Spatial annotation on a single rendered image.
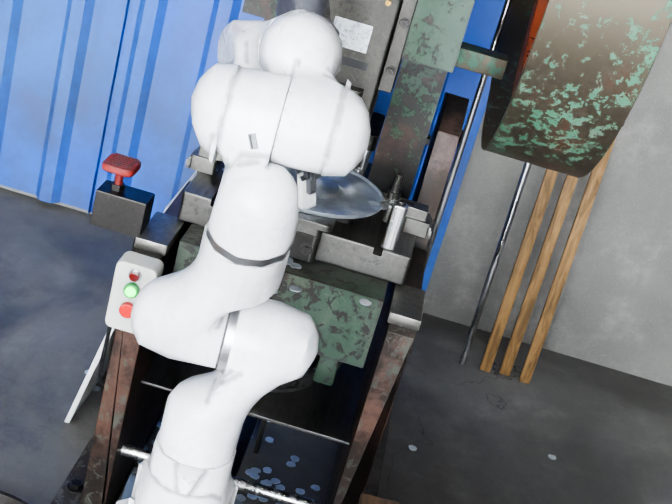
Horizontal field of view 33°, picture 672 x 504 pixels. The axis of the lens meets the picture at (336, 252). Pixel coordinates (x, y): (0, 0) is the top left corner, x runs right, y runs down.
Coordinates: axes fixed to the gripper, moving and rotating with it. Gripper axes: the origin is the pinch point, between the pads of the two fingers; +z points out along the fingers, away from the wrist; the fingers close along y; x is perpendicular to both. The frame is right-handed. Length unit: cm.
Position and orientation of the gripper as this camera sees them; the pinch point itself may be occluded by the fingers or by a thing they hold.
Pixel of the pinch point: (306, 190)
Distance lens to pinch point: 201.7
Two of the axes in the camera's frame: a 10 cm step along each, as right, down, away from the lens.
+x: 7.9, -3.6, 5.0
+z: 0.0, 8.1, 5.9
